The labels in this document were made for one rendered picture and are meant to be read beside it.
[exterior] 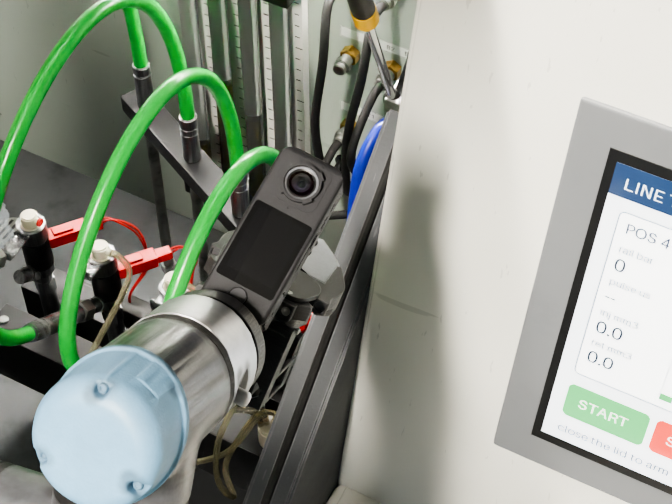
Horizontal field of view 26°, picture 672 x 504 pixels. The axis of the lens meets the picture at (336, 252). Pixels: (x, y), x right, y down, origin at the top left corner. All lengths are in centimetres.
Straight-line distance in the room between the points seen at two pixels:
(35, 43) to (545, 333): 79
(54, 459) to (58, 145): 110
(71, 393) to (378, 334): 53
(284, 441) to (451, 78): 36
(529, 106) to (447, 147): 8
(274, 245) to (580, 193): 28
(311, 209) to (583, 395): 36
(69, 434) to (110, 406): 3
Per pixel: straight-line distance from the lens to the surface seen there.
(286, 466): 126
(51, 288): 148
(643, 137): 104
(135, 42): 146
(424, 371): 124
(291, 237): 90
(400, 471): 133
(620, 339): 114
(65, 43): 119
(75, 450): 76
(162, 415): 75
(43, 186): 184
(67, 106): 177
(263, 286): 90
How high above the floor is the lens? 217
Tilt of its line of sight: 51 degrees down
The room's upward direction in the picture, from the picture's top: straight up
